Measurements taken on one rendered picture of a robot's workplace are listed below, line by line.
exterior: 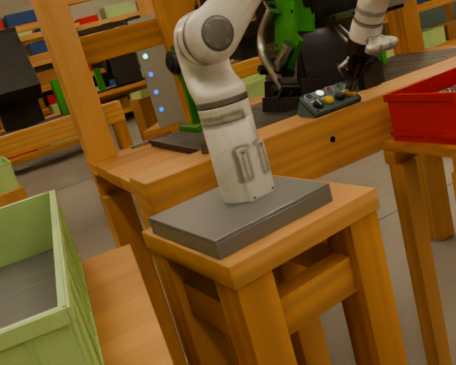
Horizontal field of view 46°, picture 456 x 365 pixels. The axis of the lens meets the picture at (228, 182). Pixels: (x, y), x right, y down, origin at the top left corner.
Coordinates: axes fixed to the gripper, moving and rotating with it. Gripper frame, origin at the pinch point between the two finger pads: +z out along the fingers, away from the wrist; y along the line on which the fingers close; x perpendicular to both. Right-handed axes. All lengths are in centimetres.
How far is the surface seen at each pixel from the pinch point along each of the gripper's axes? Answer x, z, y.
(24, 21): -652, 322, -22
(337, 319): 16, 105, -8
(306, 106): -2.0, 3.9, 12.7
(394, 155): 20.1, 8.6, 0.4
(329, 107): 2.1, 3.2, 8.4
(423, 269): 40, 34, -1
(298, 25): -29.5, -0.8, -3.7
